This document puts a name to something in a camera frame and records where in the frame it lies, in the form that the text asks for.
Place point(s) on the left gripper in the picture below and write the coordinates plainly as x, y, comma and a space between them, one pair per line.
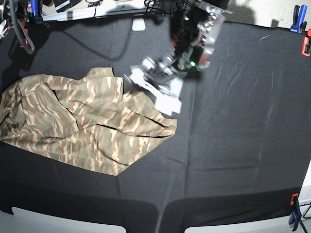
161, 81

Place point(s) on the camouflage t-shirt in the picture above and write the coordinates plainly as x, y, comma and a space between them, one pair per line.
89, 123

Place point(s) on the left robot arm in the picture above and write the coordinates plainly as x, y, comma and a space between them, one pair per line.
193, 46

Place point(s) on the black table cloth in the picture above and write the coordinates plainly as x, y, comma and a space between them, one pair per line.
241, 149

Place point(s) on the blue bar clamp top left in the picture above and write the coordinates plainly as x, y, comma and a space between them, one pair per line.
36, 11

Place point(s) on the red clamp left edge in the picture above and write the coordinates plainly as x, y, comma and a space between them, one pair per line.
24, 31

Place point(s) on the red clamp edge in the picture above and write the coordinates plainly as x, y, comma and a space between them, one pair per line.
306, 46
24, 31

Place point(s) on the blue clamp top right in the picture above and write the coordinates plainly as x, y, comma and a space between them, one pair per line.
299, 23

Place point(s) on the red clamp right edge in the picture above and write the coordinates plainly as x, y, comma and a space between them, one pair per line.
306, 46

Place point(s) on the orange black clamp bottom right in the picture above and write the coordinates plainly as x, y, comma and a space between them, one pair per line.
295, 215

